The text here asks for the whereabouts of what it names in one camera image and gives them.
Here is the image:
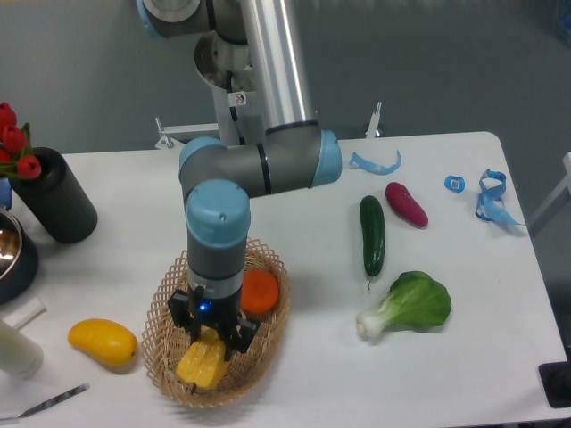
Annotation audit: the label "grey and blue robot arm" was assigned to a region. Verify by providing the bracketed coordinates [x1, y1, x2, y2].
[137, 1, 342, 358]

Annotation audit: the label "steel bowl with dark rim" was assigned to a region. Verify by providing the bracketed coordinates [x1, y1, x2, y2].
[1, 209, 39, 304]

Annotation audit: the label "woven wicker basket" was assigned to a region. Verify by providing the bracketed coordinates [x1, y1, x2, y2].
[140, 238, 291, 408]

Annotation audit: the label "yellow mango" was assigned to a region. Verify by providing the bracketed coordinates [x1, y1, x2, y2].
[67, 318, 137, 367]

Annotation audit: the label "white bottle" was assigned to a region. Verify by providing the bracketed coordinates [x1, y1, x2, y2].
[1, 320, 44, 379]

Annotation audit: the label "white metal base frame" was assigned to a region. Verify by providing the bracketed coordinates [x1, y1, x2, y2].
[154, 101, 385, 149]

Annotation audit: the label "orange tangerine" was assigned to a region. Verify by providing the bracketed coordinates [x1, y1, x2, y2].
[241, 269, 279, 314]

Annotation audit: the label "dark green cucumber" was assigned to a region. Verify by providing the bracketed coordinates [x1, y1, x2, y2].
[360, 195, 386, 289]

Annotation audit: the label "black ribbed cylinder vase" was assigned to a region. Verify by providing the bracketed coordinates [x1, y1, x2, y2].
[10, 147, 98, 243]

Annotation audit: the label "small blue tape roll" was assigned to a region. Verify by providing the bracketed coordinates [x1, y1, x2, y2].
[443, 175, 466, 193]

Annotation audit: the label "purple sweet potato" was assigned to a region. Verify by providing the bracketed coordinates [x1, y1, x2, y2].
[385, 182, 428, 228]

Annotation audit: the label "blue curved tape strip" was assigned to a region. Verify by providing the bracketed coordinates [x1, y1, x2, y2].
[348, 151, 402, 176]

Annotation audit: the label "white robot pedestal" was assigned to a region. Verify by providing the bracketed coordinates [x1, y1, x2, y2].
[194, 31, 265, 145]

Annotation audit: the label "white rectangular stick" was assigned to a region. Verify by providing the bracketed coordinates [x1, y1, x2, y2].
[1, 297, 46, 330]

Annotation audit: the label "black device at table corner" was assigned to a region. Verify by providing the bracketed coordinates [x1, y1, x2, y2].
[538, 361, 570, 408]

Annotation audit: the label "red tulip bouquet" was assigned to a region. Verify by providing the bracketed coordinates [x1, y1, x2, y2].
[1, 102, 42, 180]

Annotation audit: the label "metal tweezers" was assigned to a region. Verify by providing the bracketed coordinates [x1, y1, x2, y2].
[1, 383, 90, 424]

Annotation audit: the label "green bok choy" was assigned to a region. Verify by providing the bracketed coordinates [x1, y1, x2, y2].
[356, 271, 452, 340]

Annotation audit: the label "blue crumpled ribbon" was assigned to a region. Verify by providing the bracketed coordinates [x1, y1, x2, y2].
[475, 169, 525, 229]

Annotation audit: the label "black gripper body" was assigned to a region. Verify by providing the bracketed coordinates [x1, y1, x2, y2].
[168, 287, 261, 353]

